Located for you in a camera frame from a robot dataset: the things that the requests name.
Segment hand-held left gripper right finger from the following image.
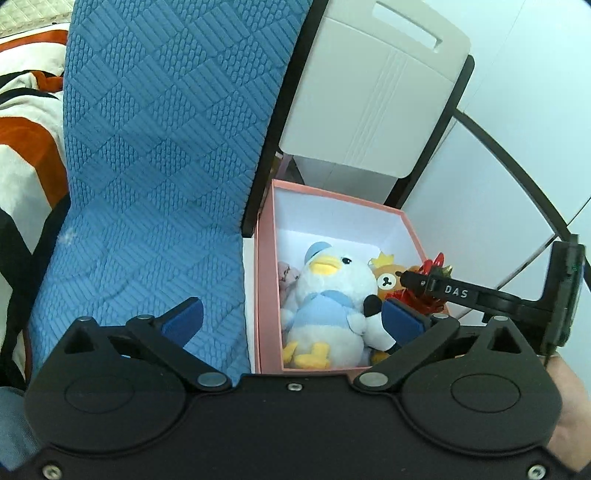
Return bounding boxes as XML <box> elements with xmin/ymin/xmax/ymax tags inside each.
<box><xmin>353</xmin><ymin>298</ymin><xmax>528</xmax><ymax>394</ymax></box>

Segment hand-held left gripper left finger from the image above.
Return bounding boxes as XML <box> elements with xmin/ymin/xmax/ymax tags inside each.
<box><xmin>61</xmin><ymin>297</ymin><xmax>233</xmax><ymax>394</ymax></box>

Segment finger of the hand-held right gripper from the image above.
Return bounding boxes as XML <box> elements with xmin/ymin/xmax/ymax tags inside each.
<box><xmin>399</xmin><ymin>270</ymin><xmax>548</xmax><ymax>323</ymax></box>

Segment panda plush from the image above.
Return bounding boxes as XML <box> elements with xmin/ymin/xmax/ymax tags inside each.
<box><xmin>362</xmin><ymin>295</ymin><xmax>400</xmax><ymax>355</ymax></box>

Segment red and black toy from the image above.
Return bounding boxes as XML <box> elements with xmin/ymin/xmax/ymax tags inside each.
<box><xmin>393</xmin><ymin>251</ymin><xmax>456</xmax><ymax>315</ymax></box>

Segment purple plush toy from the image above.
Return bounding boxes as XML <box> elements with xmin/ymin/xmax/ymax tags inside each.
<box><xmin>276</xmin><ymin>260</ymin><xmax>302</xmax><ymax>315</ymax></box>

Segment pink cardboard box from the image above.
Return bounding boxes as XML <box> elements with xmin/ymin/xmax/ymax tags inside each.
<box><xmin>254</xmin><ymin>179</ymin><xmax>452</xmax><ymax>376</ymax></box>

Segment person's right hand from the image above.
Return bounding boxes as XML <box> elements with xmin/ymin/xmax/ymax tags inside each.
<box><xmin>547</xmin><ymin>353</ymin><xmax>591</xmax><ymax>463</ymax></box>

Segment brown bear plush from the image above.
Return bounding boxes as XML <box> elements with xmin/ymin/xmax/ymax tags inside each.
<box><xmin>368</xmin><ymin>251</ymin><xmax>419</xmax><ymax>366</ymax></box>

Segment white duck plush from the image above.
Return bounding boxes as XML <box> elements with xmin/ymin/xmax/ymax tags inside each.
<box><xmin>279</xmin><ymin>242</ymin><xmax>394</xmax><ymax>371</ymax></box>

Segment black curved tube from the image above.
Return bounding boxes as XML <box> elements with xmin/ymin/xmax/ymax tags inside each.
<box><xmin>452</xmin><ymin>108</ymin><xmax>591</xmax><ymax>292</ymax></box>

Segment black straight bar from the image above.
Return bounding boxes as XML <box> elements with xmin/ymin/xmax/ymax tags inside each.
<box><xmin>394</xmin><ymin>54</ymin><xmax>476</xmax><ymax>211</ymax></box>

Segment blue quilted mat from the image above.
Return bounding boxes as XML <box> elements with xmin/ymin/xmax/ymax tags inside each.
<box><xmin>28</xmin><ymin>0</ymin><xmax>315</xmax><ymax>385</ymax></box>

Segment blue grey cloth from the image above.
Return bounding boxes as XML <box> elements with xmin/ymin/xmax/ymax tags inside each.
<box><xmin>0</xmin><ymin>385</ymin><xmax>40</xmax><ymax>472</ymax></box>

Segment white plastic storage bin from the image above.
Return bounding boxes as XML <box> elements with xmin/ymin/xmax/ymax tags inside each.
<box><xmin>277</xmin><ymin>0</ymin><xmax>472</xmax><ymax>205</ymax></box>

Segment orange white black striped blanket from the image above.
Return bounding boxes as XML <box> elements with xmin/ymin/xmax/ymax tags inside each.
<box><xmin>0</xmin><ymin>28</ymin><xmax>73</xmax><ymax>389</ymax></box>

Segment black seat frame edge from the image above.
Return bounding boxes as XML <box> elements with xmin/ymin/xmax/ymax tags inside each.
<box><xmin>240</xmin><ymin>0</ymin><xmax>331</xmax><ymax>241</ymax></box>

